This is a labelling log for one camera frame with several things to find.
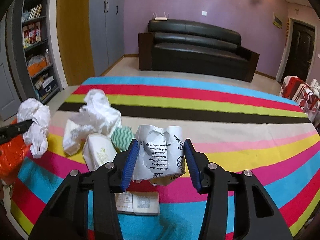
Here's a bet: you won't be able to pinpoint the white paper wad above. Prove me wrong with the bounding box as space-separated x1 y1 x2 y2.
17 98 51 159

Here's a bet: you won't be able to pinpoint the white plastic bag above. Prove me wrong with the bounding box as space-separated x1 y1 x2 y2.
62 89 121 155

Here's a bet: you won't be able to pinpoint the printed paper cup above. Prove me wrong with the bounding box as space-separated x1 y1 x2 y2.
132 125 185 186

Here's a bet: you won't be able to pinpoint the red lined trash bin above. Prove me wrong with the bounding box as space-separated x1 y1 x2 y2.
1 120 29 185

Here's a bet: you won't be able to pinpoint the grey panel door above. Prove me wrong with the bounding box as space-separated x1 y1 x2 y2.
0 15 21 121

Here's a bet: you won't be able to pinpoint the flat paper label card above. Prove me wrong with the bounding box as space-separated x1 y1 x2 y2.
114 191 160 216

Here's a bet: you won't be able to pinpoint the grey shelving unit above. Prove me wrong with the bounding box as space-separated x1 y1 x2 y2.
6 0 61 105

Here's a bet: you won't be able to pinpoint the colourful striped tablecloth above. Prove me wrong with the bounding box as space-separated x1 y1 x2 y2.
10 76 320 240

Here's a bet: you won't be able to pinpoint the green wavy sponge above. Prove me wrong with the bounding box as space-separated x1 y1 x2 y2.
111 126 135 152

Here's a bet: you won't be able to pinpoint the wooden door panel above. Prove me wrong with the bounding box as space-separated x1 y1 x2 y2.
56 0 95 86

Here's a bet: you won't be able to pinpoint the red white patterned fabric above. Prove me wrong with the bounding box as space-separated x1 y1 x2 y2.
280 76 319 129

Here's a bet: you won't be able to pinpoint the dark entrance door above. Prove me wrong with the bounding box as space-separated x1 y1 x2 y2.
281 22 315 82

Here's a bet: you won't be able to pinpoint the grey wardrobe doors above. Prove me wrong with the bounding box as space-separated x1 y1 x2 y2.
89 0 124 76

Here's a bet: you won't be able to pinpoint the black leather sofa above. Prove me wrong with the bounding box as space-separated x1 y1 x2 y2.
138 19 259 82

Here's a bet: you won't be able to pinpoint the white wifi router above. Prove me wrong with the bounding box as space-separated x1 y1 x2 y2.
153 12 168 21

